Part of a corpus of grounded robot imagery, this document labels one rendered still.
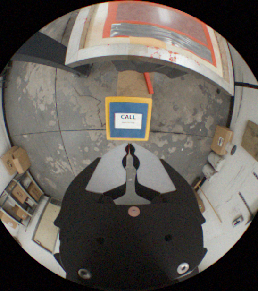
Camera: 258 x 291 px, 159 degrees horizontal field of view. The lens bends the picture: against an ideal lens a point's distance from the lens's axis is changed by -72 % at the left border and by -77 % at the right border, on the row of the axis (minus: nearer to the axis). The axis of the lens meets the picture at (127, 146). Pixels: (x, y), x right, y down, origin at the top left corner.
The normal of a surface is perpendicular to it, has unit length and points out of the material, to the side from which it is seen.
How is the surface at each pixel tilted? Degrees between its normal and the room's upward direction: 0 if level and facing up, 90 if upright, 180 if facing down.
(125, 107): 0
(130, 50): 0
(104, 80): 0
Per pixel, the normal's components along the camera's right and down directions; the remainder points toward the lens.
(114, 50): 0.00, 0.47
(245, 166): -1.00, -0.03
